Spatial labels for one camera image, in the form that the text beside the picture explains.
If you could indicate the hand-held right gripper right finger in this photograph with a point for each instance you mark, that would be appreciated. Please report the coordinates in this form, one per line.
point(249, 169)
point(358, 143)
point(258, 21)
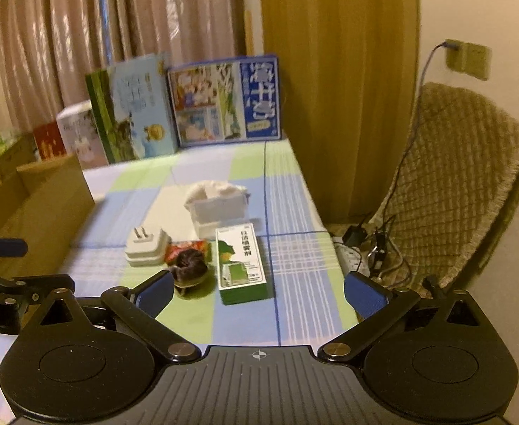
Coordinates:
point(365, 296)

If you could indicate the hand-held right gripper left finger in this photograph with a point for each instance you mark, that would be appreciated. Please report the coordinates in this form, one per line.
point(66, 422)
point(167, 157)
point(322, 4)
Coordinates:
point(160, 294)

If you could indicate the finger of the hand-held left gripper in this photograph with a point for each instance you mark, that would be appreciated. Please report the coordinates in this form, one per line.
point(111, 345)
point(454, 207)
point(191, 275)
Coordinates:
point(3, 247)

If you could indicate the dark pine cone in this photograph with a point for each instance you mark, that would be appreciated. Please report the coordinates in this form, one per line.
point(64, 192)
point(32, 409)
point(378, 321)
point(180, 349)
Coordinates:
point(191, 268)

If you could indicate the white power adapter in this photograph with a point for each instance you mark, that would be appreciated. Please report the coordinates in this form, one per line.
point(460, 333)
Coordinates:
point(146, 248)

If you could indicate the cardboard box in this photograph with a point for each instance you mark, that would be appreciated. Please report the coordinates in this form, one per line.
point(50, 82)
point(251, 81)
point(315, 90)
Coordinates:
point(42, 212)

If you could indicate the red snack packet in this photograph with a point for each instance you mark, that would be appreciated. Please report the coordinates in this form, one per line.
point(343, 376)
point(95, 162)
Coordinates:
point(188, 247)

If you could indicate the green and white medicine box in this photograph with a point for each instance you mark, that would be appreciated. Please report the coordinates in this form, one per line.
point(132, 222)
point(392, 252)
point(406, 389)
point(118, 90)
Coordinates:
point(239, 270)

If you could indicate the clear plastic box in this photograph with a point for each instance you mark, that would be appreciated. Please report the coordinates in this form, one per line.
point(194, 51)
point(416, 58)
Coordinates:
point(219, 217)

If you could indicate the white knitted cloth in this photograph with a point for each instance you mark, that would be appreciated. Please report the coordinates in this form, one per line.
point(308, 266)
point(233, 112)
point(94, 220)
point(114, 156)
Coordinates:
point(211, 189)

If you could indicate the white power strip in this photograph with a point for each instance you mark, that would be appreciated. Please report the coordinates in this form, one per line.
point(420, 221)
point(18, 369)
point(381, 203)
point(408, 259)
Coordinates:
point(352, 259)

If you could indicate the black power adapter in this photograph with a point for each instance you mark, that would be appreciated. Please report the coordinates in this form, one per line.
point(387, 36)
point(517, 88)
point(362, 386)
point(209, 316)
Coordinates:
point(355, 235)

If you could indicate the brown cardboard carton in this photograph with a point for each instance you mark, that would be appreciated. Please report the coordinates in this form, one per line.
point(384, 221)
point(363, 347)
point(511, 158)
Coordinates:
point(3, 168)

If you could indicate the green tissue packs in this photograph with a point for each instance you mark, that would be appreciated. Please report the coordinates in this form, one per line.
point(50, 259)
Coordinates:
point(3, 141)

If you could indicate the red gift box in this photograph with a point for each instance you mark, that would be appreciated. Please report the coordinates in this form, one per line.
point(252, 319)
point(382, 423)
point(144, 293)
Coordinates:
point(49, 141)

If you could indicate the white picture box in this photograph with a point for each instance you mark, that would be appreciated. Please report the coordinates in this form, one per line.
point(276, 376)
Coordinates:
point(80, 135)

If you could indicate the chair with quilted cover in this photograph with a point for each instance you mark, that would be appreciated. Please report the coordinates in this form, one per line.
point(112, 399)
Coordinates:
point(458, 177)

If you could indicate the green milk carton box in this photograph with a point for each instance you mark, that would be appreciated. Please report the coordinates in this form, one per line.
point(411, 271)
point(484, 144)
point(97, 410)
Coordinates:
point(131, 110)

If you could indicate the yellow curtain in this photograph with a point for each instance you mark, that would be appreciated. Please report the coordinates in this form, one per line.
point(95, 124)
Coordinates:
point(339, 97)

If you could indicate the blue milk carton box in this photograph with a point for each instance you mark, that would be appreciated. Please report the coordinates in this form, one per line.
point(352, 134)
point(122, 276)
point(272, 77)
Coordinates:
point(224, 102)

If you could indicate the beige pleated curtain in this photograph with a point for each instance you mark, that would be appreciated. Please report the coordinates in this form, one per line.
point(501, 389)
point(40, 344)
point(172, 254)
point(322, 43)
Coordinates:
point(109, 31)

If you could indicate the wall socket with plug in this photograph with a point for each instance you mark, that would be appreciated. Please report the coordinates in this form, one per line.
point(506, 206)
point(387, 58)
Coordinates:
point(472, 59)

